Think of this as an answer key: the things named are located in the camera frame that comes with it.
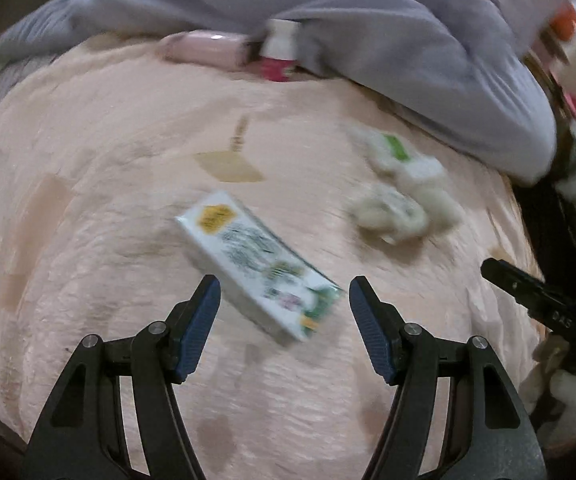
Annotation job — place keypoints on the orange item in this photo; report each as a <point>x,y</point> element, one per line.
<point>567,24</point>

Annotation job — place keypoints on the white floral print box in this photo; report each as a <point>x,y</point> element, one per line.
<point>253,255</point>

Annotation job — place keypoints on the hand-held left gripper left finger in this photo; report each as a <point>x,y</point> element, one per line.
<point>200,330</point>

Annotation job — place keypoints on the grey blanket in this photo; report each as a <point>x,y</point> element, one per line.
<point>367,20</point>

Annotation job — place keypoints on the white green wrapper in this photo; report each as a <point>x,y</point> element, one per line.
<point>385,147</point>

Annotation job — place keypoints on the person's right hand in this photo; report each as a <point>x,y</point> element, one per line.
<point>565,395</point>

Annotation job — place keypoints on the white bottle red label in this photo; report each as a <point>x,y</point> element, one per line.
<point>278,52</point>

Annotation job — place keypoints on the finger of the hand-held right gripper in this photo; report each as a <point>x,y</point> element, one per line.
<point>510,280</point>

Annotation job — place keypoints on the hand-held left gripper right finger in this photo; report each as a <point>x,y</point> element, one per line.
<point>370,330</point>

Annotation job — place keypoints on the pink bottle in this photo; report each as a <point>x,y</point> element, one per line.
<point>203,49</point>

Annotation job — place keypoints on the crumpled white wrapper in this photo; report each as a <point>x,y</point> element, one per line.
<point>387,212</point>

